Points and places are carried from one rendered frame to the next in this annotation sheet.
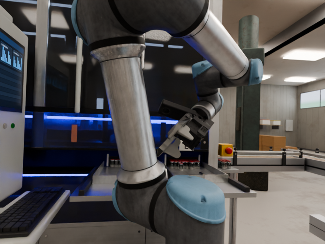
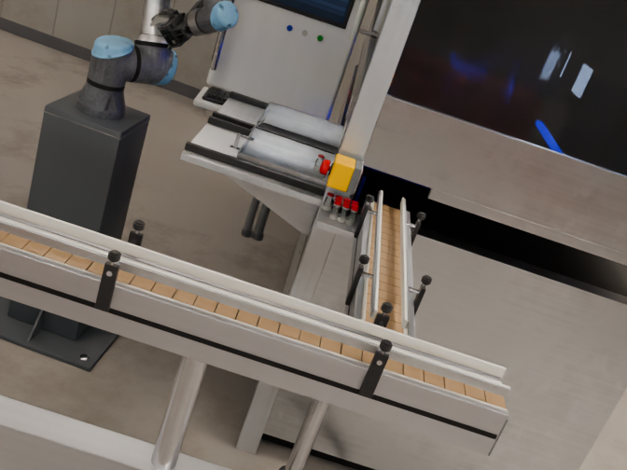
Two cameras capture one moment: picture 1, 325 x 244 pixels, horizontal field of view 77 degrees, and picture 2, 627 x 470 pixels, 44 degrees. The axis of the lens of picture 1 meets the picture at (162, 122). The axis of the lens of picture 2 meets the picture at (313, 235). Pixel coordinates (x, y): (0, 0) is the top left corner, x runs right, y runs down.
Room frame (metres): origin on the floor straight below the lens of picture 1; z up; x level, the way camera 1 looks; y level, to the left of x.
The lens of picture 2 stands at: (1.44, -2.29, 1.64)
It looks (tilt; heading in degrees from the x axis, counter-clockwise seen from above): 24 degrees down; 97
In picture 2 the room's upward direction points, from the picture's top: 19 degrees clockwise
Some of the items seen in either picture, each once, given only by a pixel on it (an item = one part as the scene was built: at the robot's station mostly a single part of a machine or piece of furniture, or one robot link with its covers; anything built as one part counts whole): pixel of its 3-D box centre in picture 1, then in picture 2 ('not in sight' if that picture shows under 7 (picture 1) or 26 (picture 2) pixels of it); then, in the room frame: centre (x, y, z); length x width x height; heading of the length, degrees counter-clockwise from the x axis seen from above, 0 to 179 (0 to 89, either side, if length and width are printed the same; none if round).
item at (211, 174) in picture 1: (190, 170); (299, 163); (1.09, -0.16, 0.90); 0.34 x 0.26 x 0.04; 9
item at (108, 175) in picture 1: (125, 170); (312, 131); (1.04, 0.18, 0.90); 0.34 x 0.26 x 0.04; 9
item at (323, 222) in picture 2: (223, 168); (343, 223); (1.29, -0.39, 0.87); 0.14 x 0.13 x 0.02; 9
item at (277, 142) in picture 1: (272, 147); not in sight; (7.43, -4.03, 0.43); 1.43 x 1.02 x 0.87; 4
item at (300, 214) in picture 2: not in sight; (259, 195); (1.02, -0.25, 0.79); 0.34 x 0.03 x 0.13; 9
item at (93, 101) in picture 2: not in sight; (103, 94); (0.42, -0.07, 0.84); 0.15 x 0.15 x 0.10
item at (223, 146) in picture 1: (225, 149); (343, 173); (1.24, -0.39, 0.99); 0.08 x 0.07 x 0.07; 9
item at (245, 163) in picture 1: (254, 158); (384, 262); (1.43, -0.65, 0.92); 0.69 x 0.15 x 0.16; 99
